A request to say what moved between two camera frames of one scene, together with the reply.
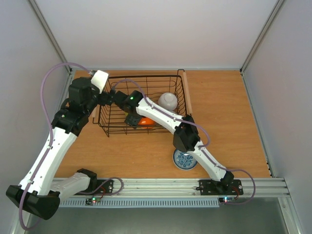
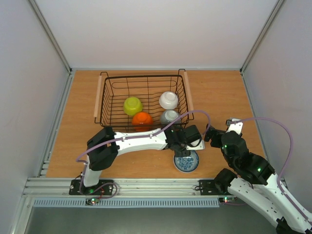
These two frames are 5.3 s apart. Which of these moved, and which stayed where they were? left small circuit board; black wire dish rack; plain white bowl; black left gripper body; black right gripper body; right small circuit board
Moved: black right gripper body; black left gripper body
Stayed: plain white bowl; black wire dish rack; right small circuit board; left small circuit board
